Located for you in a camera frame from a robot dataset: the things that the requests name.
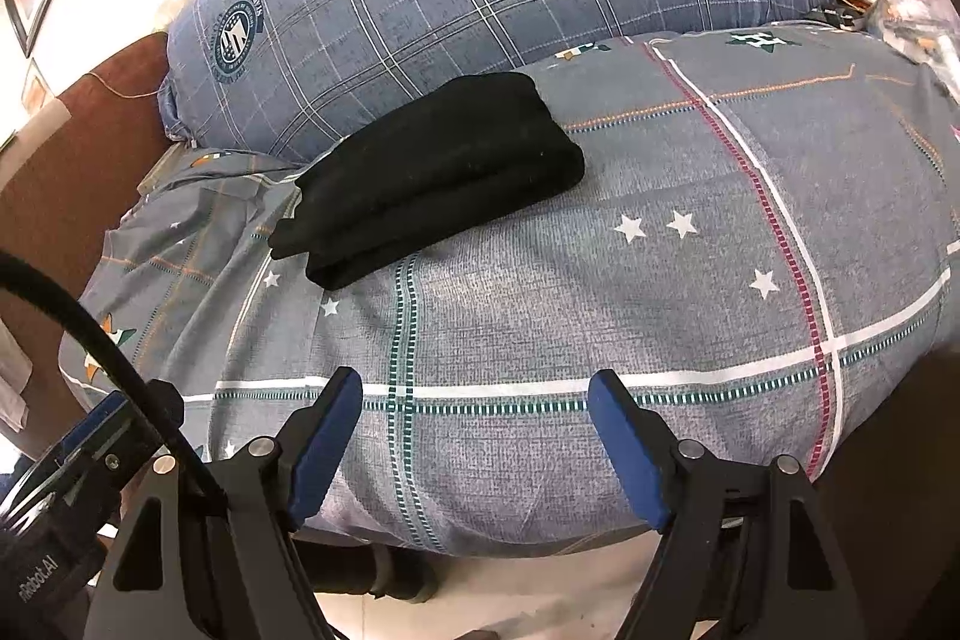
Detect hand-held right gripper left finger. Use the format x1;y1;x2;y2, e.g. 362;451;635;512
82;367;364;640

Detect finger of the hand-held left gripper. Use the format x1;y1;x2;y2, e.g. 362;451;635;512
15;381;185;521

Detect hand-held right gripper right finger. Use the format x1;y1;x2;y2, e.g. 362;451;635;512
589;370;863;640

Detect black pants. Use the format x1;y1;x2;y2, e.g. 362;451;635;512
268;71;586;292

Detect black tube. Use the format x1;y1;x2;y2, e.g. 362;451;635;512
300;531;437;605

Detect grey star print bed sheet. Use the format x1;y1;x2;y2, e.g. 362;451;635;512
58;29;960;555

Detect brown headboard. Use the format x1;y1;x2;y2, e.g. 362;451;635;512
0;31;177;341

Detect small framed picture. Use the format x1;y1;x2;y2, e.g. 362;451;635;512
21;59;47;114

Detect clear plastic bag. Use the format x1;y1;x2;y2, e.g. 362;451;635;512
862;0;960;103

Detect black cable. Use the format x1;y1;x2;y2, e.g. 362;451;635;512
0;248;226;513

